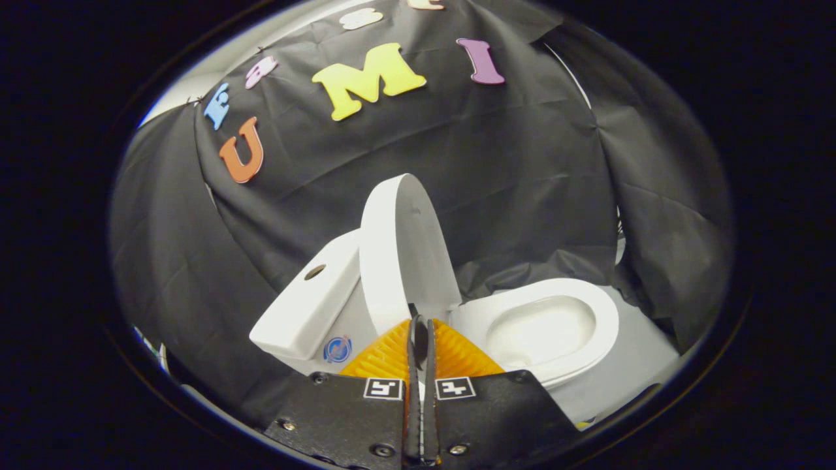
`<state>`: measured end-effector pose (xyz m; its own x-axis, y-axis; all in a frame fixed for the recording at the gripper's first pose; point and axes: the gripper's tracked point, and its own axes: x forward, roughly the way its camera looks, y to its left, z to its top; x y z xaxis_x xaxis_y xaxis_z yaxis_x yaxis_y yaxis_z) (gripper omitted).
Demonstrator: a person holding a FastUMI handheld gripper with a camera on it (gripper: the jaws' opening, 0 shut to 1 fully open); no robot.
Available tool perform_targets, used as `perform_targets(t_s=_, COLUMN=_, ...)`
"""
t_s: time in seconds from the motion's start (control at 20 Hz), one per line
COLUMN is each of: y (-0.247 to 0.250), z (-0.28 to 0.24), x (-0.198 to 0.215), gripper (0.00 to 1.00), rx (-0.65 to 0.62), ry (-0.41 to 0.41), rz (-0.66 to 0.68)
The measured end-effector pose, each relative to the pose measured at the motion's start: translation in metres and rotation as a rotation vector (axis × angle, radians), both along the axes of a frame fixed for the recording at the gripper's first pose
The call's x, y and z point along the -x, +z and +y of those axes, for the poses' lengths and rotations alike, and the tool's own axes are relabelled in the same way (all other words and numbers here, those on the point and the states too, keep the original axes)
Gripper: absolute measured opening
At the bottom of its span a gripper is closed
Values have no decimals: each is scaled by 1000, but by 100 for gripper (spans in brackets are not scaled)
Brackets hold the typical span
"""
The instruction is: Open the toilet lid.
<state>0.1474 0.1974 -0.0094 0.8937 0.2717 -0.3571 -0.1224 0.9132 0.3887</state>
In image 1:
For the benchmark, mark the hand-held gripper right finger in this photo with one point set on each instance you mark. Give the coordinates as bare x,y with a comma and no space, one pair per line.
490,411

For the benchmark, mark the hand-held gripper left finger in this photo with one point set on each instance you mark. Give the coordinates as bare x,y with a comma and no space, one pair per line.
353,418

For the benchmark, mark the white toilet lid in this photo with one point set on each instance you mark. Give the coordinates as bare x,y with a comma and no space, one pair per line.
405,261

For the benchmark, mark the white toilet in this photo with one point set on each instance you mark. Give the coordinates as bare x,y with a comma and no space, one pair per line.
307,313

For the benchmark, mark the white toilet seat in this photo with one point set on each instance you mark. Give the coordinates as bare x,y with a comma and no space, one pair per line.
588,307

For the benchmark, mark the black backdrop cloth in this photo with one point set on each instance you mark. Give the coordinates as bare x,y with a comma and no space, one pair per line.
509,163

